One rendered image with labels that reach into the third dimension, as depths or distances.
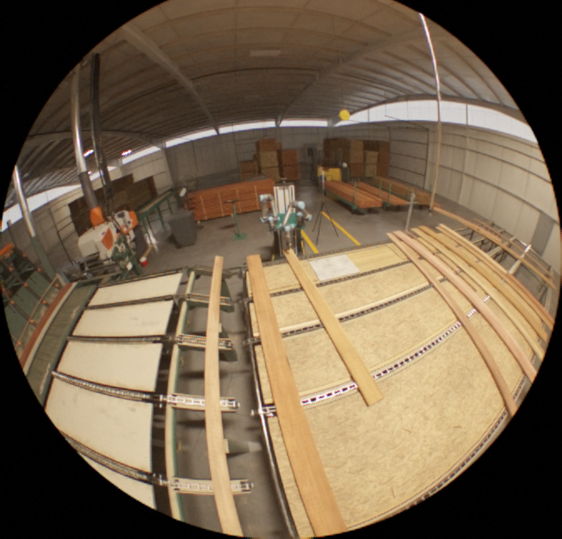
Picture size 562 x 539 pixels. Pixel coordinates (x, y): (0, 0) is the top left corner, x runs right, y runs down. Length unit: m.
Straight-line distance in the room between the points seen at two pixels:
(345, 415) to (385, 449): 0.46
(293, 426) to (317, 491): 0.57
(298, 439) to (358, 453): 0.47
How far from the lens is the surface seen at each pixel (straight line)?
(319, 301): 2.13
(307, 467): 1.57
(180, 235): 5.95
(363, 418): 1.68
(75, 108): 6.68
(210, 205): 7.50
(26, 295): 5.66
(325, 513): 1.68
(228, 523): 1.71
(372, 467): 1.71
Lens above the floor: 2.43
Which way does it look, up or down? 33 degrees down
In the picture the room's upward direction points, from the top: 5 degrees counter-clockwise
